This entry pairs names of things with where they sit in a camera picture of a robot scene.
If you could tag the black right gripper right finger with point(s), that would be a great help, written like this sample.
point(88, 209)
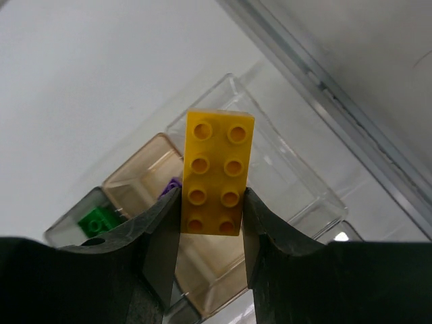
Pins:
point(296, 279)

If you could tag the aluminium table frame rail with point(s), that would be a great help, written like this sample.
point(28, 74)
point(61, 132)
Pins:
point(345, 57)

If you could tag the clear transparent bin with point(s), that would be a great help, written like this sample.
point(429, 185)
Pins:
point(280, 178)

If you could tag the amber transparent bin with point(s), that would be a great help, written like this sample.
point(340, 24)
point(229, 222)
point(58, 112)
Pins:
point(210, 270)

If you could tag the yellow rectangular lego brick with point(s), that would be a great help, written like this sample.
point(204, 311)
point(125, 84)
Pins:
point(217, 153)

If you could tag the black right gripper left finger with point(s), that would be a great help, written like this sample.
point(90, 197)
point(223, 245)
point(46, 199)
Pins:
point(125, 275)

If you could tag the green lego brick in bin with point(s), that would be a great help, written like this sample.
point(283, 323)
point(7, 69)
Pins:
point(98, 221)

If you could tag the purple butterfly lego brick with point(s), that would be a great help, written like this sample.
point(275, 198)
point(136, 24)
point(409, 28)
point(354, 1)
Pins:
point(173, 183)

